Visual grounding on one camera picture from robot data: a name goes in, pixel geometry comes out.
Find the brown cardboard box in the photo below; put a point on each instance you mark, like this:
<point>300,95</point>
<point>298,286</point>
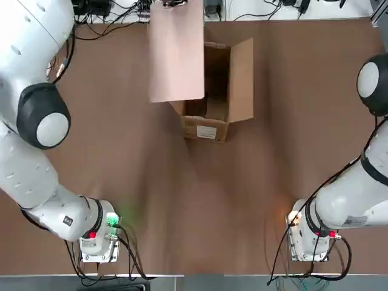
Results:
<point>239,78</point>

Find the pinkish A4 paper sheet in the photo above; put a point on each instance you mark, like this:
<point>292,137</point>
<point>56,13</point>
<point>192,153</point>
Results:
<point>175,54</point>

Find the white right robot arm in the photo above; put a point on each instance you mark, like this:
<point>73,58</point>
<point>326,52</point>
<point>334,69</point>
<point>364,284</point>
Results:
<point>342,206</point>

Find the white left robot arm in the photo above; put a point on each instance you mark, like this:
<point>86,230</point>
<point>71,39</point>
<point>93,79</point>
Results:
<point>30,169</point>

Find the black dock box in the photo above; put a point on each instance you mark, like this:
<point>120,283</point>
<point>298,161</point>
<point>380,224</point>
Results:
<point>91,7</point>

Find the black power adapter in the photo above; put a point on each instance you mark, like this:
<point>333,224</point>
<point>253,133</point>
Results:
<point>303,5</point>

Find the aluminium frame bar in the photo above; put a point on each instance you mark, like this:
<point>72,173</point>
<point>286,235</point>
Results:
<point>379,15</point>

